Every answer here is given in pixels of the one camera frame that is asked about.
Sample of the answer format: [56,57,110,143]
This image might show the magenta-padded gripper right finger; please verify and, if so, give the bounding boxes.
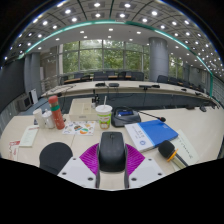
[123,143,167,190]

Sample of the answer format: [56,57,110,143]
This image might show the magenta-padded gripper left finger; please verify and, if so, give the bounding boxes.
[57,143,101,190]

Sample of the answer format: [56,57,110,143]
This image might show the black computer mouse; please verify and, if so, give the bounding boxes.
[96,131,128,173]

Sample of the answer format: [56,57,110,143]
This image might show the black mouse pad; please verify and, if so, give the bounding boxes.
[38,141,74,176]

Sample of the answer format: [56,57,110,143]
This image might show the blue and white book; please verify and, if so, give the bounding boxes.
[124,119,180,153]

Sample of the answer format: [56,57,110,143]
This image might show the colourful sticker sheet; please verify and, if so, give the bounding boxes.
[62,120,96,136]

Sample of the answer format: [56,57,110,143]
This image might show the pale green booklet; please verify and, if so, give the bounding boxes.
[169,128,200,167]

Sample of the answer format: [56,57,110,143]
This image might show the black desk microphone unit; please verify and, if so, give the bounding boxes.
[111,107,167,128]

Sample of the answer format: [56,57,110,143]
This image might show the white lidded mug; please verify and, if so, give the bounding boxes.
[42,109,56,130]

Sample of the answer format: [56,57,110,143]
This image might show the white cardboard box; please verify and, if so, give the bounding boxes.
[68,97,100,122]

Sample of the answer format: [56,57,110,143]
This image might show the green printed cup with straw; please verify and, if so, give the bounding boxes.
[95,95,114,130]

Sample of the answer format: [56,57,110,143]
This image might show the red bottle with green band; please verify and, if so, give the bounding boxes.
[47,95,66,131]

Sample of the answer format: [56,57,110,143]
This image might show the pale green paper sheet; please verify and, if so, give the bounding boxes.
[18,124,40,148]

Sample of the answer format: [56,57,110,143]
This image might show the white paper cup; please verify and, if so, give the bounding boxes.
[32,107,46,129]

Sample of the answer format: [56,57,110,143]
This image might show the long curved conference table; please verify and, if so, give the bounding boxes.
[41,79,221,108]

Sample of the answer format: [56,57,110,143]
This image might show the row of black chairs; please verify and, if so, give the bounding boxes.
[61,69,214,98]

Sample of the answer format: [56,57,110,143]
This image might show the ceiling lights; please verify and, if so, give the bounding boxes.
[3,0,224,73]

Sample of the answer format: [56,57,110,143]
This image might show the handheld microphone with orange ring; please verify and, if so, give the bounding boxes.
[157,139,189,170]

